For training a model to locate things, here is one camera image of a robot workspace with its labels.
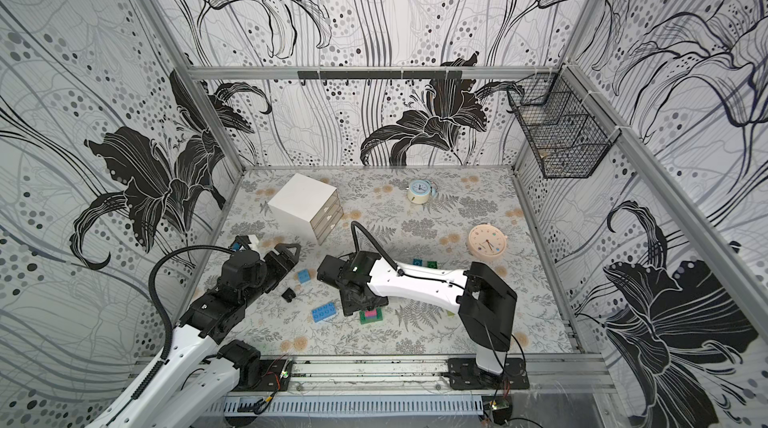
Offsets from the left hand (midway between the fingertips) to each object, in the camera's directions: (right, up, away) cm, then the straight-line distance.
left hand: (300, 259), depth 78 cm
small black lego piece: (-5, -12, +6) cm, 14 cm away
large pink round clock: (+55, +2, +15) cm, 57 cm away
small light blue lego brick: (-2, -7, +10) cm, 12 cm away
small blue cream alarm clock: (+35, +19, +29) cm, 49 cm away
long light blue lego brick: (+5, -16, +3) cm, 17 cm away
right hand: (+17, -12, +1) cm, 21 cm away
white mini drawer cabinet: (-2, +14, +13) cm, 19 cm away
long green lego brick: (+17, -16, 0) cm, 24 cm away
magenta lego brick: (+19, -14, -2) cm, 23 cm away
